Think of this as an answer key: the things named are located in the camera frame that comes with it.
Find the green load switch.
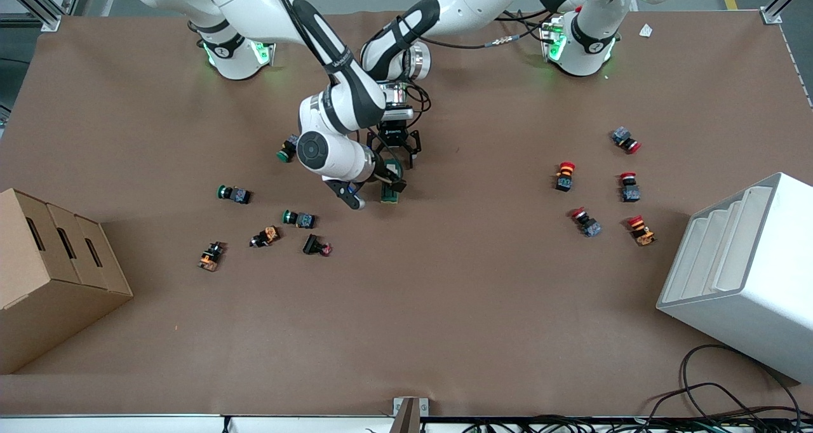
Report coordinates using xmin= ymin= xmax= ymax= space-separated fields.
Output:
xmin=380 ymin=159 xmax=405 ymax=204

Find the brown table cover sheet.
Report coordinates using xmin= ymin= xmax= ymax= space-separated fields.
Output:
xmin=0 ymin=9 xmax=813 ymax=418

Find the red mushroom button orange block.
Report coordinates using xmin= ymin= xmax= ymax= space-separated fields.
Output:
xmin=626 ymin=215 xmax=656 ymax=247
xmin=554 ymin=161 xmax=577 ymax=193

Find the brown cardboard box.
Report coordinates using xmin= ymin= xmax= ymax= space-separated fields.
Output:
xmin=0 ymin=188 xmax=134 ymax=375

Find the white stepped plastic rack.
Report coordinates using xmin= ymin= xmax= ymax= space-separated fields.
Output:
xmin=656 ymin=172 xmax=813 ymax=384

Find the black square button switch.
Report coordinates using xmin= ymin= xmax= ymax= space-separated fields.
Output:
xmin=302 ymin=234 xmax=333 ymax=257

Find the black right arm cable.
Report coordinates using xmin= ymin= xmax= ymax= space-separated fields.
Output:
xmin=269 ymin=0 xmax=358 ymax=79

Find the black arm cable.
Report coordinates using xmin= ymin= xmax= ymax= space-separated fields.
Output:
xmin=269 ymin=0 xmax=358 ymax=79
xmin=416 ymin=11 xmax=561 ymax=50

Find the orange black selector switch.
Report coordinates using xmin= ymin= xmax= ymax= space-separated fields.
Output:
xmin=250 ymin=226 xmax=281 ymax=249
xmin=198 ymin=242 xmax=227 ymax=272

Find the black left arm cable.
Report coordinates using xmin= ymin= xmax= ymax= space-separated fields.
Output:
xmin=416 ymin=11 xmax=561 ymax=50

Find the metal table edge bracket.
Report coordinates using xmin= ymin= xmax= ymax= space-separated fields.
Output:
xmin=393 ymin=397 xmax=429 ymax=433

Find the black cable bundle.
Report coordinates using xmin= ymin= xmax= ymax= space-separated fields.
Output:
xmin=460 ymin=415 xmax=813 ymax=433

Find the black looped floor cable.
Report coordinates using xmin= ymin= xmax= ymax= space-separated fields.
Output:
xmin=642 ymin=344 xmax=802 ymax=424

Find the white table edge rail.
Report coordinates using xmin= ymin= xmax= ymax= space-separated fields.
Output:
xmin=0 ymin=413 xmax=394 ymax=433

